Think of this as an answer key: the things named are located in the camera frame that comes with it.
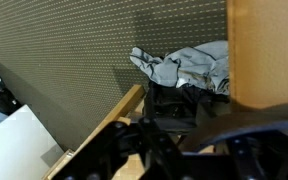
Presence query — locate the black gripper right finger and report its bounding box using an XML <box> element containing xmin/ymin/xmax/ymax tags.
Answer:
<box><xmin>183</xmin><ymin>131</ymin><xmax>288</xmax><ymax>180</ymax></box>

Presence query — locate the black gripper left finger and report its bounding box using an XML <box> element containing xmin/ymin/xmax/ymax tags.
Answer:
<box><xmin>52</xmin><ymin>118</ymin><xmax>193</xmax><ymax>180</ymax></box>

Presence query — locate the white flat board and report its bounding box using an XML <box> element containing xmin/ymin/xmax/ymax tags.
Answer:
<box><xmin>0</xmin><ymin>105</ymin><xmax>64</xmax><ymax>180</ymax></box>

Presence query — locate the blue-grey crumpled cloth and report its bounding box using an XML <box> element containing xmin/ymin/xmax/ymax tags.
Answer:
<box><xmin>130</xmin><ymin>40</ymin><xmax>230</xmax><ymax>95</ymax></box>

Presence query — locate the brown leather armchair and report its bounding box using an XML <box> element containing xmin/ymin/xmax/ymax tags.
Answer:
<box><xmin>227</xmin><ymin>0</ymin><xmax>288</xmax><ymax>111</ymax></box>

